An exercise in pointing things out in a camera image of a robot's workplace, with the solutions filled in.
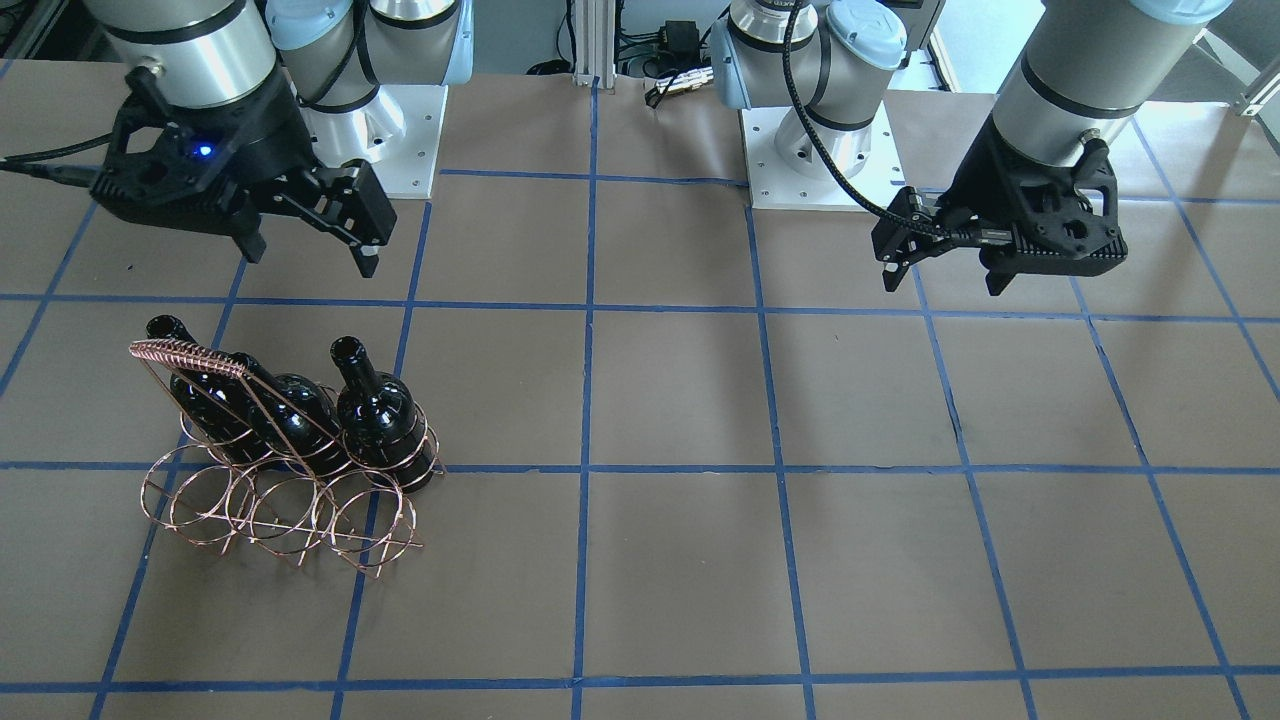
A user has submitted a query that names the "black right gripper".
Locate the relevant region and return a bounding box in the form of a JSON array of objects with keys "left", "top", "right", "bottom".
[{"left": 90, "top": 65, "right": 398, "bottom": 279}]

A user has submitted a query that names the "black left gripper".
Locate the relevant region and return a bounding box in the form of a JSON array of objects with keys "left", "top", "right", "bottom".
[{"left": 870, "top": 118, "right": 1128, "bottom": 297}]

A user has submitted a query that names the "dark wine bottle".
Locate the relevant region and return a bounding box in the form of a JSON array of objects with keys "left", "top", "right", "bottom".
[
  {"left": 330, "top": 336, "right": 435, "bottom": 495},
  {"left": 230, "top": 354, "right": 349, "bottom": 478}
]

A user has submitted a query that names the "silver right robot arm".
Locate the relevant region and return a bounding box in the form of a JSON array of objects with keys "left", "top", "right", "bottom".
[{"left": 87, "top": 1, "right": 474, "bottom": 278}]

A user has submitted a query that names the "dark wine bottle in basket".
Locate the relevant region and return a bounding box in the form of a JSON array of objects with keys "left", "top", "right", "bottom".
[{"left": 330, "top": 336, "right": 435, "bottom": 495}]

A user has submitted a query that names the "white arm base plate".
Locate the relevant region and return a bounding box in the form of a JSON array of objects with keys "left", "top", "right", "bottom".
[
  {"left": 302, "top": 85, "right": 449, "bottom": 199},
  {"left": 740, "top": 100, "right": 911, "bottom": 213}
]

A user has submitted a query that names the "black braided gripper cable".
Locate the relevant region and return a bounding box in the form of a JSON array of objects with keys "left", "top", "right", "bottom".
[{"left": 780, "top": 0, "right": 1011, "bottom": 243}]

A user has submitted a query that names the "copper wire wine basket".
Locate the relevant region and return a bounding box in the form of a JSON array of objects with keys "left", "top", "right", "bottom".
[{"left": 131, "top": 336, "right": 443, "bottom": 577}]

